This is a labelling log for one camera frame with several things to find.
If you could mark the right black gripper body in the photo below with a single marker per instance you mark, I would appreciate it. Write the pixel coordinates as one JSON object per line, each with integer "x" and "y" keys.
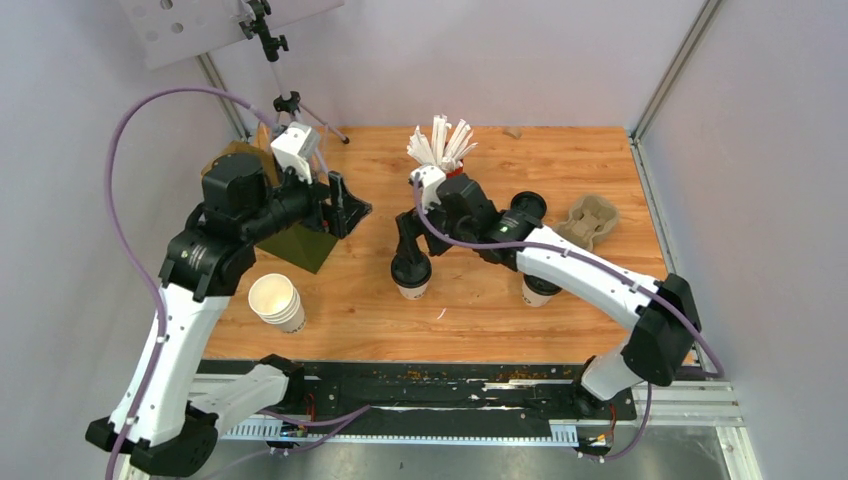
{"x": 460, "y": 231}

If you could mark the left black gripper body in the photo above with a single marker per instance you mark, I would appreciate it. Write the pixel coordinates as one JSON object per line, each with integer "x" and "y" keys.
{"x": 302, "y": 202}

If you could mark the green paper bag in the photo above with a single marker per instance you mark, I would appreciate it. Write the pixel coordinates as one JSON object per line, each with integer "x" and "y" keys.
{"x": 297, "y": 245}

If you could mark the stack of white cups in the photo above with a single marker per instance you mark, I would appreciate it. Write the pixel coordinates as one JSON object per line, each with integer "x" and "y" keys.
{"x": 275, "y": 300}

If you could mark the white paper coffee cup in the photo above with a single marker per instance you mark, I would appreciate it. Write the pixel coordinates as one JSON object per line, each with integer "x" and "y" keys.
{"x": 534, "y": 300}

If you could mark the cardboard cup carrier tray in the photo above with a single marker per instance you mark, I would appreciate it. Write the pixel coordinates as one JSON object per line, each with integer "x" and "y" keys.
{"x": 590, "y": 220}

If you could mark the black coffee cup lid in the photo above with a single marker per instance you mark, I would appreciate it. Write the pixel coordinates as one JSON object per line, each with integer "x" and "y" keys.
{"x": 540, "y": 286}

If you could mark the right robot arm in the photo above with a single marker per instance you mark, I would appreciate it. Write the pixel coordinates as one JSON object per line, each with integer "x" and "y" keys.
{"x": 660, "y": 315}

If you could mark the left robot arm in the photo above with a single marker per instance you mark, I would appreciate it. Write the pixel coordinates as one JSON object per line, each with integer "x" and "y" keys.
{"x": 162, "y": 430}

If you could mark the red straw holder cup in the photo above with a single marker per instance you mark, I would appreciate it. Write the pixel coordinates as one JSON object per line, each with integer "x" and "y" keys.
{"x": 457, "y": 171}

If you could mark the white wrapped straws bundle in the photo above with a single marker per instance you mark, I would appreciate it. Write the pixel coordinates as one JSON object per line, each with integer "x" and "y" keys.
{"x": 447, "y": 146}

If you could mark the white perforated board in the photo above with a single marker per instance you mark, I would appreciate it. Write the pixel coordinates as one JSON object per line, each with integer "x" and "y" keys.
{"x": 172, "y": 31}

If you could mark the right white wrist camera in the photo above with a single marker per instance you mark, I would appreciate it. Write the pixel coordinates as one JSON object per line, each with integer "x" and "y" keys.
{"x": 428, "y": 178}

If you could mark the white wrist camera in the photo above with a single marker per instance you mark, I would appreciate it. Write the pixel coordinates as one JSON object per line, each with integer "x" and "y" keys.
{"x": 428, "y": 178}
{"x": 294, "y": 148}

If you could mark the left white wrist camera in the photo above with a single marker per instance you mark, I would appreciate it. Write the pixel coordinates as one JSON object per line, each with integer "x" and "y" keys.
{"x": 294, "y": 148}

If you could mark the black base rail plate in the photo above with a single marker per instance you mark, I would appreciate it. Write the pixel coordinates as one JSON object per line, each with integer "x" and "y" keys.
{"x": 444, "y": 400}

